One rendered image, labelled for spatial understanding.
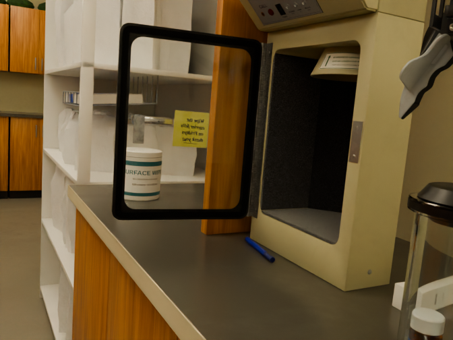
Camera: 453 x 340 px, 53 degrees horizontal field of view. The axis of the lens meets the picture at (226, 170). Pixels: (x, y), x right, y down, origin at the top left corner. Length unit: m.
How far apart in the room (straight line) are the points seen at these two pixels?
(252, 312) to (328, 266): 0.21
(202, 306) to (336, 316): 0.20
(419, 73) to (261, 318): 0.40
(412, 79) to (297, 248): 0.51
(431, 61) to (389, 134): 0.33
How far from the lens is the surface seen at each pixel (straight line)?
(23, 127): 5.59
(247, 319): 0.69
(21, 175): 5.66
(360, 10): 0.80
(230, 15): 1.06
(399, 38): 0.83
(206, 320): 0.68
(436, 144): 1.23
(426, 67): 0.52
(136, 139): 0.93
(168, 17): 2.09
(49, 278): 3.03
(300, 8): 0.88
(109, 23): 2.01
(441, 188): 0.49
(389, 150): 0.83
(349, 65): 0.87
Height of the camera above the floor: 1.24
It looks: 8 degrees down
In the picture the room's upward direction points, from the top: 5 degrees clockwise
